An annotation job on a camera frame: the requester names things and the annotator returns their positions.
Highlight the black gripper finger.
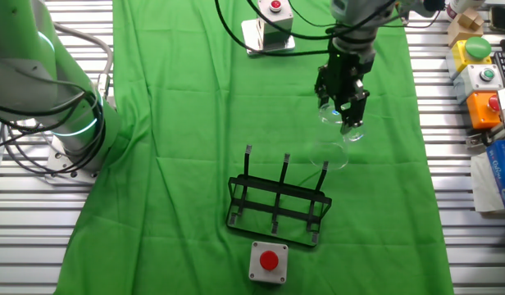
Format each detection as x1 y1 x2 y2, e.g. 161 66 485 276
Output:
338 79 371 135
316 87 332 111

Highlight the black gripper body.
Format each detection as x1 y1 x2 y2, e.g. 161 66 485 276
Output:
313 49 375 104

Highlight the clear glass cup with handle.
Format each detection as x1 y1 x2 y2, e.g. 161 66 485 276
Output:
308 102 366 171

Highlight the red button box with baseplate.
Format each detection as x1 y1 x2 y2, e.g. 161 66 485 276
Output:
240 0 297 57

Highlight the yellow box green mushroom button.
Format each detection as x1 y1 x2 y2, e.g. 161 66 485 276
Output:
446 35 494 81

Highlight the orange box red button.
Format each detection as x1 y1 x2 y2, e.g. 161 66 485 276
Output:
465 90 503 130

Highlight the grey box green button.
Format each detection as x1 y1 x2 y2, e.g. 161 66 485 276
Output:
453 63 505 106

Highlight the wooden block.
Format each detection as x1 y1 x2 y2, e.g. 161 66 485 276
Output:
447 7 486 47

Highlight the green cloth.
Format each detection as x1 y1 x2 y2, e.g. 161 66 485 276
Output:
53 0 455 295

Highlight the blue tissue pack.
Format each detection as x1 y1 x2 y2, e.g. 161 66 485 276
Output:
470 139 505 214

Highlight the red button grey box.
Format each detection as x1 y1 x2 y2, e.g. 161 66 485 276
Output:
248 240 289 285

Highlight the silver robot mounting plate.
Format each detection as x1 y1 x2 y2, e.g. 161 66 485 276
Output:
45 134 101 186

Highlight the black wire cup rack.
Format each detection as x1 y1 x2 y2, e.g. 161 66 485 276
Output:
225 143 334 248

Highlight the black cable bundle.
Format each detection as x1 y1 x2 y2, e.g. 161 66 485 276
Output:
0 69 107 177

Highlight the thick grey cable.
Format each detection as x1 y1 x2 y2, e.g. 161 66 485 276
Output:
51 22 115 102

